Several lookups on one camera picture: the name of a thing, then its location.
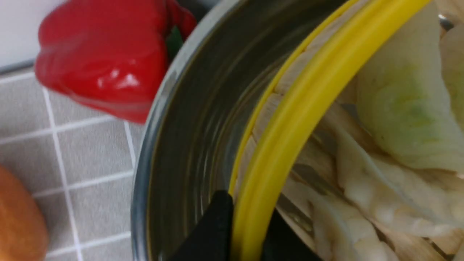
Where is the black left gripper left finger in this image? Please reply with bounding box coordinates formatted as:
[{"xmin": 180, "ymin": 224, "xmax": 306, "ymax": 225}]
[{"xmin": 170, "ymin": 191, "xmax": 234, "ymax": 261}]

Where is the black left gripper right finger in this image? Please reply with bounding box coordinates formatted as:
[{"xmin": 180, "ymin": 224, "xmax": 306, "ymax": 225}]
[{"xmin": 262, "ymin": 210, "xmax": 321, "ymax": 261}]

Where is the yellow bamboo steamer basket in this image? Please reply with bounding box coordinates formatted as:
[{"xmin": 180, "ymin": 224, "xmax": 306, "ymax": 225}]
[{"xmin": 228, "ymin": 0, "xmax": 464, "ymax": 261}]

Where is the stainless steel pot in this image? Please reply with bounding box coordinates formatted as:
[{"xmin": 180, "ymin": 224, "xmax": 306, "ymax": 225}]
[{"xmin": 131, "ymin": 0, "xmax": 349, "ymax": 261}]

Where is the white dumpling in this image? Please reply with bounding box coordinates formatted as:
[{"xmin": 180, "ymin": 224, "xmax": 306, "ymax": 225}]
[{"xmin": 318, "ymin": 116, "xmax": 463, "ymax": 261}]

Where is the grey checkered tablecloth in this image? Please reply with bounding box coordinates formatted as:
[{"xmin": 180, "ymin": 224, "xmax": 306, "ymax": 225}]
[{"xmin": 0, "ymin": 69, "xmax": 142, "ymax": 261}]

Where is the brown potato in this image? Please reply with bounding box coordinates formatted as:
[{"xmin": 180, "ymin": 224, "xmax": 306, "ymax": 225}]
[{"xmin": 0, "ymin": 167, "xmax": 49, "ymax": 261}]

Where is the pale green dumpling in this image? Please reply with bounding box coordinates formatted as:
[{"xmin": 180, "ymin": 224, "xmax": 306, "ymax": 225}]
[{"xmin": 356, "ymin": 2, "xmax": 464, "ymax": 172}]

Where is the red bell pepper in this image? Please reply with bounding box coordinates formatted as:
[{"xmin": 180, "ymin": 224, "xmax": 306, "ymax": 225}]
[{"xmin": 34, "ymin": 0, "xmax": 197, "ymax": 124}]

